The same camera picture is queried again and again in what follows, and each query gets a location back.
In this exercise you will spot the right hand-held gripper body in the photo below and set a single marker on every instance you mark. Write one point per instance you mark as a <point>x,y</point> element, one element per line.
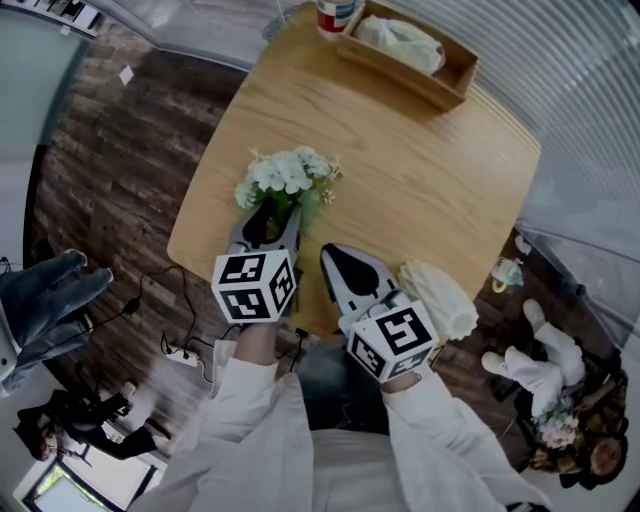
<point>395,335</point>

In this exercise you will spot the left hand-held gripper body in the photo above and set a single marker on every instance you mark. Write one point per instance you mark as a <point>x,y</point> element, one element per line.
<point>250,285</point>

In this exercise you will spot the person's left forearm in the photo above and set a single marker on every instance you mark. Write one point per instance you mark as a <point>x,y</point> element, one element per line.
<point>250,415</point>

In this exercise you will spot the teal yellow toy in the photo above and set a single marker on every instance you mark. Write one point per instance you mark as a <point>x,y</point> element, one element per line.
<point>507,275</point>

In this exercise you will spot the frosted glass door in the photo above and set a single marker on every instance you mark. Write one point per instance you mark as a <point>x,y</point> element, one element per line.
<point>35,85</point>

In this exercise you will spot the black framed window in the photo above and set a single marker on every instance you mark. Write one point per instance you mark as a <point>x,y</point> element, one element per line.
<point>90,487</point>

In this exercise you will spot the crumpled white paper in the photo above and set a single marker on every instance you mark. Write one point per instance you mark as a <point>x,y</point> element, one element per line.
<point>522,244</point>

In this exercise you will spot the white plastic bag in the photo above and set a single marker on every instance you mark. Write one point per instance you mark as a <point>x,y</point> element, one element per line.
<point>400,42</point>

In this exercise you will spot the white floor socket plate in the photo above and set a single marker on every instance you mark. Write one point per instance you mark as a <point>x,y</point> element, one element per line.
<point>126,75</point>

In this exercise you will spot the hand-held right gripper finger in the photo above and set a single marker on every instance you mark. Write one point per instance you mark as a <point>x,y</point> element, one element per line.
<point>385,280</point>
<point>336,292</point>

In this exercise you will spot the person's right forearm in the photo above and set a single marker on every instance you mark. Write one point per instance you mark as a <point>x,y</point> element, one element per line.
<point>450,440</point>

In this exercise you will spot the white ribbed vase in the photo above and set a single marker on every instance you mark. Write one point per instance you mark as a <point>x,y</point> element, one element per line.
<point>440,300</point>

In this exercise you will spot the person's legs in jeans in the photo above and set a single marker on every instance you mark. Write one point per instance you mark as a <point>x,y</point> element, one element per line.
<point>335,390</point>

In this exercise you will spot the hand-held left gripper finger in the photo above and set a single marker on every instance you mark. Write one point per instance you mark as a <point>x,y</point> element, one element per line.
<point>295,235</point>
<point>240,235</point>

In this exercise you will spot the white flowers bunch green stem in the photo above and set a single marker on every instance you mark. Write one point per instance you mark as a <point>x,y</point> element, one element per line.
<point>285,172</point>

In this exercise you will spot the wooden tray box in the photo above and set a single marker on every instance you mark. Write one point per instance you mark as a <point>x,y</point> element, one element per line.
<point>450,85</point>

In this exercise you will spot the person's white shirt torso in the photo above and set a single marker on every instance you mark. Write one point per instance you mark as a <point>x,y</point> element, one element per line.
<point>350,470</point>

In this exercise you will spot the white display shelf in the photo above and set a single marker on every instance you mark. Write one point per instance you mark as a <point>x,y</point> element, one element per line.
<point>60,12</point>

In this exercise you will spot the wooden table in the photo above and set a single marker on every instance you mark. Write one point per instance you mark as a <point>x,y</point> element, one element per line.
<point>400,175</point>

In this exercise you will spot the white power strip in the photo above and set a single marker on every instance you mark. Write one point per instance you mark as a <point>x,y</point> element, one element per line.
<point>182,357</point>

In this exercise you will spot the clear bottle red cap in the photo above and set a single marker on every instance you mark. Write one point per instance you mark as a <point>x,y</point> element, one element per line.
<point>335,15</point>

